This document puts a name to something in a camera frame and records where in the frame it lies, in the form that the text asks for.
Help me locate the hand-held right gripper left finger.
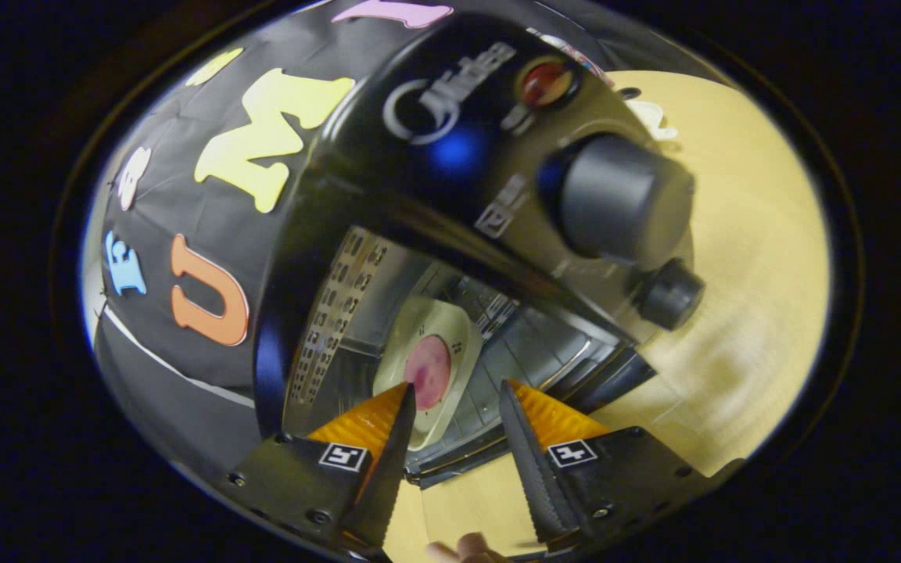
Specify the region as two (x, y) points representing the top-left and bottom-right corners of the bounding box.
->
(228, 382), (418, 548)

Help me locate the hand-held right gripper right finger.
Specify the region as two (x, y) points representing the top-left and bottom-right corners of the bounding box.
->
(499, 379), (745, 548)

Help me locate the pink round food slice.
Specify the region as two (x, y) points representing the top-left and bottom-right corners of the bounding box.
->
(404, 335), (452, 411)

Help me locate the white square plate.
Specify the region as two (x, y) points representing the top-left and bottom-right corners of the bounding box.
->
(372, 296), (484, 452)

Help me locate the black electric oven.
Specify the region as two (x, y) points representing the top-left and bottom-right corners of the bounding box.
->
(253, 12), (708, 489)

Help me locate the oven wire rack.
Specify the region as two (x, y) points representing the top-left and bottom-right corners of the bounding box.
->
(450, 274), (623, 443)

